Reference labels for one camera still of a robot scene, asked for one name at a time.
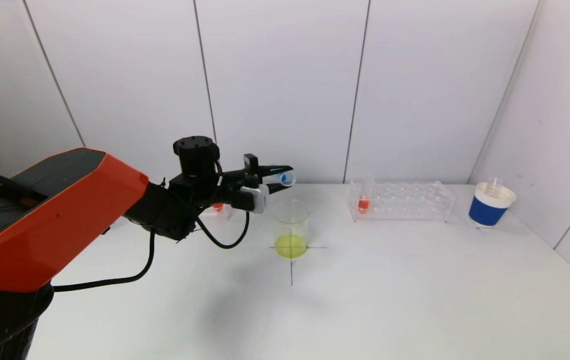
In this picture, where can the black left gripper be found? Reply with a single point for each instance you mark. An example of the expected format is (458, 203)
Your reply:
(252, 173)

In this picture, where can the test tube with blue pigment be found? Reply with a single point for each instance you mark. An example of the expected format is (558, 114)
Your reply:
(284, 178)

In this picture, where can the test tube with yellow pigment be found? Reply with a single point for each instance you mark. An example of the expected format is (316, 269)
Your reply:
(494, 184)

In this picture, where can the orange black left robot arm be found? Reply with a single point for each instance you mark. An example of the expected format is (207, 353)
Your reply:
(65, 210)

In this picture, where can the clear acrylic test tube rack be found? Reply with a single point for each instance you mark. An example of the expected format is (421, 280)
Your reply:
(399, 202)
(226, 213)

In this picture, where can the test tube with red pigment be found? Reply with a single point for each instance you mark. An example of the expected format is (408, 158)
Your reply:
(218, 206)
(363, 204)

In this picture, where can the clear glass beaker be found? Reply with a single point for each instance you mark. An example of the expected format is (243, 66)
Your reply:
(290, 246)

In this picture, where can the white paper cup blue sleeve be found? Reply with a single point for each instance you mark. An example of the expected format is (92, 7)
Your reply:
(485, 212)

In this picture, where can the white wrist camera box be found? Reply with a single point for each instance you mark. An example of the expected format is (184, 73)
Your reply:
(258, 198)

